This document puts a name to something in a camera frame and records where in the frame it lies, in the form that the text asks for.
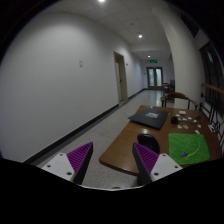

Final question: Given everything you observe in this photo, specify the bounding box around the green mouse pad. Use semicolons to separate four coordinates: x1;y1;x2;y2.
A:
168;133;210;166

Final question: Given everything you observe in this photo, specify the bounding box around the white card on table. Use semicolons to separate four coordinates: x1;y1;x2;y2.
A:
179;111;186;115

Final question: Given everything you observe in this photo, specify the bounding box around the black computer mouse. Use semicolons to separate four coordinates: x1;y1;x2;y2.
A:
137;134;160;154

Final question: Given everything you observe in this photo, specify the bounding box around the glass double door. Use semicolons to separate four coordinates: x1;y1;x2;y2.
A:
147;67;163;90

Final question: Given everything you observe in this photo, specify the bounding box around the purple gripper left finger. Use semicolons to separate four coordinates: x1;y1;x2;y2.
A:
41;141;94;186

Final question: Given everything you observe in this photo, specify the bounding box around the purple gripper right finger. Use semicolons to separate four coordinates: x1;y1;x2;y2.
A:
131;141;184;187

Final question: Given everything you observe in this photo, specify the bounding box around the black laptop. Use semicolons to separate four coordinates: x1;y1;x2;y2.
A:
129;108;169;129

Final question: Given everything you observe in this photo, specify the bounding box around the wooden door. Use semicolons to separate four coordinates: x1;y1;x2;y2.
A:
114;52;128;101

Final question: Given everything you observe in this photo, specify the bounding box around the wooden handrail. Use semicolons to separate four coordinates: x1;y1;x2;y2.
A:
201;83;224;95

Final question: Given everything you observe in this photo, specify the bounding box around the small black box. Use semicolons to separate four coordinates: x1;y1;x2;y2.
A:
171;116;178;124

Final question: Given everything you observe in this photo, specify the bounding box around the wooden chair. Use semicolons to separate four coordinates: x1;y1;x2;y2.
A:
161;92;198;110

